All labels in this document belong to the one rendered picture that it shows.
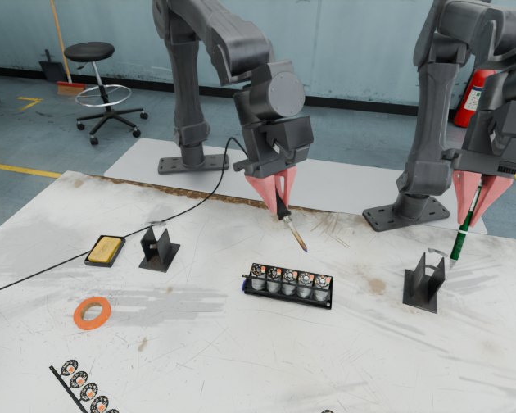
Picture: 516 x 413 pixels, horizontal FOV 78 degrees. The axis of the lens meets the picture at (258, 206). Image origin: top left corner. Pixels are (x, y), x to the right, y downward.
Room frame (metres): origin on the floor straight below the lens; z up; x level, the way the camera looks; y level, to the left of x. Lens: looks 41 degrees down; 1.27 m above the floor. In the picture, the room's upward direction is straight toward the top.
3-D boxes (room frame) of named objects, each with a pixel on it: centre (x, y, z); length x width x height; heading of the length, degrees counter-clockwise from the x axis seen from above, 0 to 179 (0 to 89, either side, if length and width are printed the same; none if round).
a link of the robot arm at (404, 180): (0.55, -0.35, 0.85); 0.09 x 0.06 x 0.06; 81
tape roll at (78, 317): (0.30, 0.29, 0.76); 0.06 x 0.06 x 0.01
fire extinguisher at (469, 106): (2.49, -1.74, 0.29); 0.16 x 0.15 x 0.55; 77
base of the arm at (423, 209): (0.56, -0.35, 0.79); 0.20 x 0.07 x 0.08; 105
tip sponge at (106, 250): (0.44, 0.32, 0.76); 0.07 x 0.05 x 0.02; 174
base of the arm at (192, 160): (0.77, 0.18, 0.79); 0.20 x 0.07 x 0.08; 97
